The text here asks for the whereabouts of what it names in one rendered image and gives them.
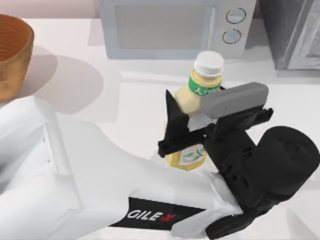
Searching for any yellow bottle with white cap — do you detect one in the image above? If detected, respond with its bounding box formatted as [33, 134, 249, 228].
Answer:
[163, 50, 225, 172]

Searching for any round grey microwave knob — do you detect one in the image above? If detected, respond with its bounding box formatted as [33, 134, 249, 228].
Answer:
[221, 28, 242, 46]
[225, 7, 247, 25]

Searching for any pale microwave oven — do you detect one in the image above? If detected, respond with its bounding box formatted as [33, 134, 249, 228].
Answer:
[96, 0, 258, 60]

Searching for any grey cabinet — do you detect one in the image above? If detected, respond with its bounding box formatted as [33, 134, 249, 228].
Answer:
[258, 0, 320, 78]

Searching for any pale microwave door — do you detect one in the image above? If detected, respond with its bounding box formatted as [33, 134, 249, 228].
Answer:
[113, 4, 214, 51]

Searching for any brown ribbed basket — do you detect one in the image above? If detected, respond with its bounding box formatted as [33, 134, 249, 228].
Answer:
[0, 13, 35, 103]

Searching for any pale microwave door handle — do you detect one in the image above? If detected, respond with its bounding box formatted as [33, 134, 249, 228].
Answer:
[206, 6, 218, 50]

